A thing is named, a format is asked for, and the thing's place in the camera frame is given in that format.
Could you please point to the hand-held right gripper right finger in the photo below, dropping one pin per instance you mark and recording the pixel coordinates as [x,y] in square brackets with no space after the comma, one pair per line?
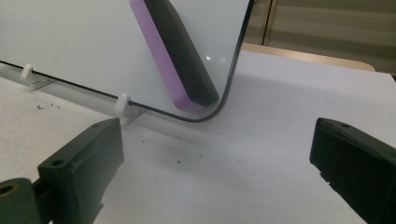
[358,161]

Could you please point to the white whiteboard stand foot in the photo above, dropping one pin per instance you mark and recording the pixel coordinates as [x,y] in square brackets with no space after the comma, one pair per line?
[124,107]
[28,74]

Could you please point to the white table cover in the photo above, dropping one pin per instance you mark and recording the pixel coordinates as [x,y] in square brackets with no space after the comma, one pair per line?
[249,140]

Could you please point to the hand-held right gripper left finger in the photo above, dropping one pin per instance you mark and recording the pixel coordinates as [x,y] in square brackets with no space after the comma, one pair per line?
[84,168]

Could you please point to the white whiteboard with black rim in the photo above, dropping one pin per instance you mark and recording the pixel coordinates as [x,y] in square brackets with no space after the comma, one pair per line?
[77,40]

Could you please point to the wooden table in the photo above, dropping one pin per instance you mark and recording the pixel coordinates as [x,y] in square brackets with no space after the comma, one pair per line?
[299,56]

